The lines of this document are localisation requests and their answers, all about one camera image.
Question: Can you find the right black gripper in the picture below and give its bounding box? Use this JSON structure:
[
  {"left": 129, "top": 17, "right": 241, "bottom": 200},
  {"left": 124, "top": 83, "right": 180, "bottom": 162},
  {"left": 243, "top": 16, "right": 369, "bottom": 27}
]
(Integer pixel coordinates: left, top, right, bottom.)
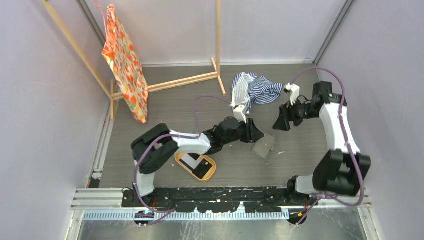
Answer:
[{"left": 273, "top": 96, "right": 320, "bottom": 131}]

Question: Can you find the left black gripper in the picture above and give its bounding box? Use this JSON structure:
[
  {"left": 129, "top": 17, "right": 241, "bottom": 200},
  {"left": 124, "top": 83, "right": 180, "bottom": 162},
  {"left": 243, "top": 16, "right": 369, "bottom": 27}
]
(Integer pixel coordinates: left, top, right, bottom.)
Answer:
[{"left": 222, "top": 117, "right": 264, "bottom": 146}]

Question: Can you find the grey card holder wallet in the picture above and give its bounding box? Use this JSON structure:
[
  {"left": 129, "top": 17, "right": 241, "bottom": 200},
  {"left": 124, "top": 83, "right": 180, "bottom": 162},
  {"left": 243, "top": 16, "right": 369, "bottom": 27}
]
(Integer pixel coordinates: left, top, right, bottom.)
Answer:
[{"left": 251, "top": 134, "right": 276, "bottom": 160}]

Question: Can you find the orange oval tray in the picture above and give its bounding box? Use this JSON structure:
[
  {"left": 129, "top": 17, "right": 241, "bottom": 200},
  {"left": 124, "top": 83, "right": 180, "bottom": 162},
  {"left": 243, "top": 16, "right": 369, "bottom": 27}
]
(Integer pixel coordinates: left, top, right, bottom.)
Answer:
[{"left": 174, "top": 153, "right": 217, "bottom": 183}]

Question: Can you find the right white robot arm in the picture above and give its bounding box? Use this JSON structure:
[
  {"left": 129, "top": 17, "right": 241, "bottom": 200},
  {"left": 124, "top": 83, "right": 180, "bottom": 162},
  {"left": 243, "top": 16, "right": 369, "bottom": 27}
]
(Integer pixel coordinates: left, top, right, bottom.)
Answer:
[{"left": 273, "top": 81, "right": 372, "bottom": 205}]

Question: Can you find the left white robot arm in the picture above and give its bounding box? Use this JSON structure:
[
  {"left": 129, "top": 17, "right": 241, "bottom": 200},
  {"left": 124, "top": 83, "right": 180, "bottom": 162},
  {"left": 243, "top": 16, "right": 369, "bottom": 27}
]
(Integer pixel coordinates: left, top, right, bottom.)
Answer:
[{"left": 130, "top": 116, "right": 265, "bottom": 207}]

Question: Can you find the glossy black credit card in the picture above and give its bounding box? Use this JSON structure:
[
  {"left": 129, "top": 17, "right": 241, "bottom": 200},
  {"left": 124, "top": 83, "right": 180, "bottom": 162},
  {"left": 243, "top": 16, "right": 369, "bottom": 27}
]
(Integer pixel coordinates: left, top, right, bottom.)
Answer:
[{"left": 192, "top": 159, "right": 214, "bottom": 180}]

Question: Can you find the silver credit card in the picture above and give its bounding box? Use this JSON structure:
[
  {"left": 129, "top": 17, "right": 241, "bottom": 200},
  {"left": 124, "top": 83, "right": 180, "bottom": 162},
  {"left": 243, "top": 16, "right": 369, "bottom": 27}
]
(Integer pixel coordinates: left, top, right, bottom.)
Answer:
[{"left": 178, "top": 153, "right": 201, "bottom": 172}]

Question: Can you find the blue striped cloth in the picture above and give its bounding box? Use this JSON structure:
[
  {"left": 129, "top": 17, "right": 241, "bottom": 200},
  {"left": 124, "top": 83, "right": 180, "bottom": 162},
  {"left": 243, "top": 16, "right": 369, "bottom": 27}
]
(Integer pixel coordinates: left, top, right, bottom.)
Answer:
[{"left": 231, "top": 72, "right": 284, "bottom": 115}]

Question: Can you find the orange floral cloth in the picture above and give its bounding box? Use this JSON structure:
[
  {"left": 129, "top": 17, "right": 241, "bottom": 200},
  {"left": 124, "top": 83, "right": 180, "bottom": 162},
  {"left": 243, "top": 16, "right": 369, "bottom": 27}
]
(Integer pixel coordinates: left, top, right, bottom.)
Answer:
[{"left": 102, "top": 4, "right": 149, "bottom": 124}]

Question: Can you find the wooden drying rack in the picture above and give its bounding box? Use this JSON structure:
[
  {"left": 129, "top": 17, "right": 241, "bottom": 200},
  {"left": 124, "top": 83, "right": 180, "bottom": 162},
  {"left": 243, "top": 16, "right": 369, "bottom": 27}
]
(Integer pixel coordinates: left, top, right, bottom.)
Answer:
[{"left": 41, "top": 0, "right": 226, "bottom": 120}]

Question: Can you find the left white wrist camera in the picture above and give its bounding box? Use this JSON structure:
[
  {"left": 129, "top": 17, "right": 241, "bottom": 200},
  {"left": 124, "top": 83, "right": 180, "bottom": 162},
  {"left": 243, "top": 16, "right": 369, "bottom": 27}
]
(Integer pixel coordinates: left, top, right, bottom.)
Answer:
[{"left": 229, "top": 103, "right": 248, "bottom": 124}]

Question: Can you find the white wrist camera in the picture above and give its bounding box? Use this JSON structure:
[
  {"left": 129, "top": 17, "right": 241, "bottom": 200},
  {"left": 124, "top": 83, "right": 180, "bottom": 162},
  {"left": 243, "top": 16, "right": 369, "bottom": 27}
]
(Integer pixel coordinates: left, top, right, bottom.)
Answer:
[
  {"left": 229, "top": 103, "right": 248, "bottom": 124},
  {"left": 283, "top": 83, "right": 300, "bottom": 106}
]

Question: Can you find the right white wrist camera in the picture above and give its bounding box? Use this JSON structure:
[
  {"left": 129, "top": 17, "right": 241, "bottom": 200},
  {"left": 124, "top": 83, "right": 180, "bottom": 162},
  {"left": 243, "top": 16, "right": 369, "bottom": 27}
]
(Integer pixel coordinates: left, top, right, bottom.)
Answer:
[{"left": 283, "top": 83, "right": 300, "bottom": 106}]

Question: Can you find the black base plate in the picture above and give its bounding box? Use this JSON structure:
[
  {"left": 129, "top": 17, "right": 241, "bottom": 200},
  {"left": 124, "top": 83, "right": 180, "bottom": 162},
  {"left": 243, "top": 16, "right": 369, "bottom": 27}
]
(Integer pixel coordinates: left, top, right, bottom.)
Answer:
[{"left": 121, "top": 186, "right": 317, "bottom": 213}]

